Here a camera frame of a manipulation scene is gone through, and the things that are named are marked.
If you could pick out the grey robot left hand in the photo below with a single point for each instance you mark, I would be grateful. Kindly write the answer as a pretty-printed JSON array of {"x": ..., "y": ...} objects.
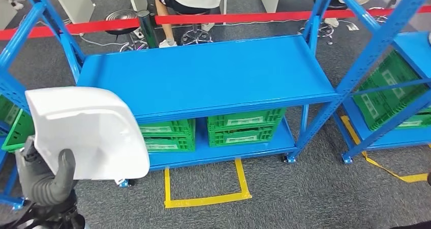
[{"x": 27, "y": 167}]

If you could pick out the white plastic shell part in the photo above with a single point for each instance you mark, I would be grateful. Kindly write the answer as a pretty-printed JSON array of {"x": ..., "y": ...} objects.
[{"x": 87, "y": 133}]

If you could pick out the red barrier belt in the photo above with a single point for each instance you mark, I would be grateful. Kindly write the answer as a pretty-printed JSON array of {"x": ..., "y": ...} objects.
[
  {"x": 94, "y": 26},
  {"x": 235, "y": 18}
]

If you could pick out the white power strip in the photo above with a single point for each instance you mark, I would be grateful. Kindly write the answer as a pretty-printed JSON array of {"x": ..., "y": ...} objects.
[{"x": 138, "y": 33}]

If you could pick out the yellow floor tape line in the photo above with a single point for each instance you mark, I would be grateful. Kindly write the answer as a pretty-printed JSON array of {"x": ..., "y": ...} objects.
[{"x": 414, "y": 178}]

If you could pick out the dark glossy barrier post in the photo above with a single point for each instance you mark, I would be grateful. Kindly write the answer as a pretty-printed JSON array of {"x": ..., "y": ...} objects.
[{"x": 148, "y": 29}]

